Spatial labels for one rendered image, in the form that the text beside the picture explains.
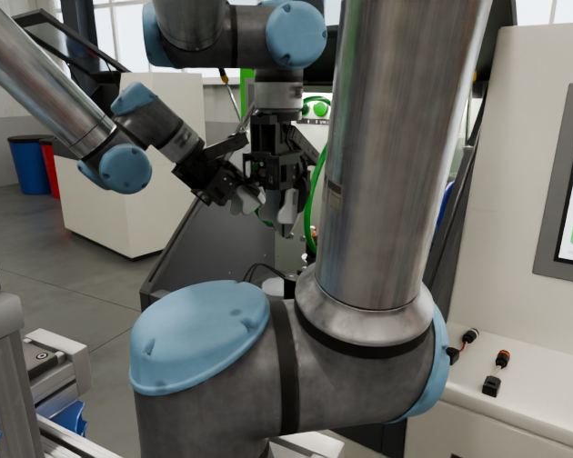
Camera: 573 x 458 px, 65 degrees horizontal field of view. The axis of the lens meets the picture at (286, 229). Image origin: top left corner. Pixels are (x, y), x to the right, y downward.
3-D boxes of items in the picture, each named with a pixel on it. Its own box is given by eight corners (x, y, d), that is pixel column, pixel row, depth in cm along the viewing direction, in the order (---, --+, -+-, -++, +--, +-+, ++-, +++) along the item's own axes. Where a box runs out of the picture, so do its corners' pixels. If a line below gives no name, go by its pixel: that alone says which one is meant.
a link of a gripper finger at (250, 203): (256, 228, 96) (224, 202, 92) (270, 206, 98) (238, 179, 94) (263, 227, 93) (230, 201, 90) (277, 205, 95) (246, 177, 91)
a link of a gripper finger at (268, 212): (253, 241, 76) (252, 187, 73) (273, 232, 81) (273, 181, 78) (267, 244, 74) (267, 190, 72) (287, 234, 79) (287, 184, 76)
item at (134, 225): (40, 238, 444) (2, 17, 383) (140, 215, 521) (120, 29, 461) (105, 273, 361) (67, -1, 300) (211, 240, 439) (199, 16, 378)
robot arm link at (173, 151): (174, 124, 90) (190, 116, 83) (191, 139, 92) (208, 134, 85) (152, 152, 87) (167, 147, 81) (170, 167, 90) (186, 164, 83)
